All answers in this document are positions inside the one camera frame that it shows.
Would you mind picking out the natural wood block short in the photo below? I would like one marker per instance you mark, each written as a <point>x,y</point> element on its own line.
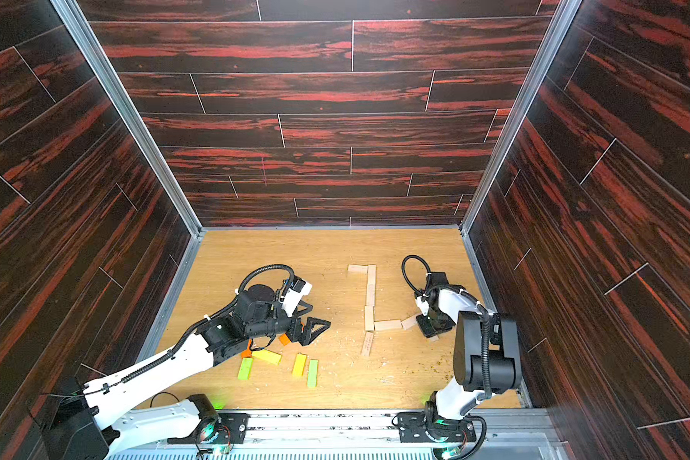
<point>388,325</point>

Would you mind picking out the light green block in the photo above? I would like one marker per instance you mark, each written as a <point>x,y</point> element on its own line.
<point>312,375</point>
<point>245,369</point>

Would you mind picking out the dark orange block left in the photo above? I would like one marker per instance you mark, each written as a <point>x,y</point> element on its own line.
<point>247,353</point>

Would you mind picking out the natural wood block angled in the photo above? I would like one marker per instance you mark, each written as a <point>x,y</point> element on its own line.
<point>410,322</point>

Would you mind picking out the light green block right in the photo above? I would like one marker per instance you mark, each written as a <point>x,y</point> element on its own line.
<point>312,375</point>

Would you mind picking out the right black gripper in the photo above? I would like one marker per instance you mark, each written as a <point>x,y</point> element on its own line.
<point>437,321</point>

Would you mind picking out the yellow block lying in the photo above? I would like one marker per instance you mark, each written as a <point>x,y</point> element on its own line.
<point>267,356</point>

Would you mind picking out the natural wood block printed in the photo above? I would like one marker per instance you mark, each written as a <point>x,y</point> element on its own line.
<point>355,268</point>

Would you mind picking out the light green block left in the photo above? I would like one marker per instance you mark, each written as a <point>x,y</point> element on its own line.
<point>245,369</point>

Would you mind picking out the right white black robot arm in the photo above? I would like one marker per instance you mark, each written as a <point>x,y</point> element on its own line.
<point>486,360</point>

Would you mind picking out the natural wood block long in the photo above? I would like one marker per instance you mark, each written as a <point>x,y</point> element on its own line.
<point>371,285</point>

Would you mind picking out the yellow block small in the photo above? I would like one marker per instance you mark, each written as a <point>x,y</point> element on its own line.
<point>299,365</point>

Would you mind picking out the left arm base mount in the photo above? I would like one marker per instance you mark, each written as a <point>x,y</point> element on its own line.
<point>207,428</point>

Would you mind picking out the natural wood block bottom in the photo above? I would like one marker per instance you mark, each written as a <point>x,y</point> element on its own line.
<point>367,343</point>

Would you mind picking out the front aluminium rail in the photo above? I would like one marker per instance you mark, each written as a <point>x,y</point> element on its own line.
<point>363,434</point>

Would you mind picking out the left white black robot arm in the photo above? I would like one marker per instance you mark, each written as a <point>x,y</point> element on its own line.
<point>103,417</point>

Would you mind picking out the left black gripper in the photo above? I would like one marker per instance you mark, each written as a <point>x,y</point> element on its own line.
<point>307,338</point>

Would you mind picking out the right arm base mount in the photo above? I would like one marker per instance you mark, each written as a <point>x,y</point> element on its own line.
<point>424,427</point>

